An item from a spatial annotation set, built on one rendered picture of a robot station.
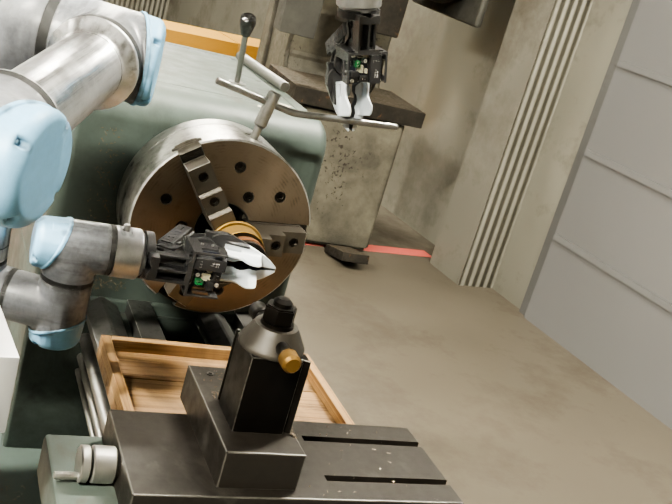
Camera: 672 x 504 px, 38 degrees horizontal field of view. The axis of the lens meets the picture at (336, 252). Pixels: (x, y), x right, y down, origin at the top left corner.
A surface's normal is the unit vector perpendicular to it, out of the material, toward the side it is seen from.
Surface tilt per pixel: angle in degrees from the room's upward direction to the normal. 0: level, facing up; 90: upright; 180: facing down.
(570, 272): 90
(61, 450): 0
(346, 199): 90
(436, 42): 90
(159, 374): 0
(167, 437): 0
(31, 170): 91
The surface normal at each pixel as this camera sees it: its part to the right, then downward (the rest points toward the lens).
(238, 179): 0.34, 0.39
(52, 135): 0.94, 0.32
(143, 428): 0.27, -0.91
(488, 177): -0.86, -0.08
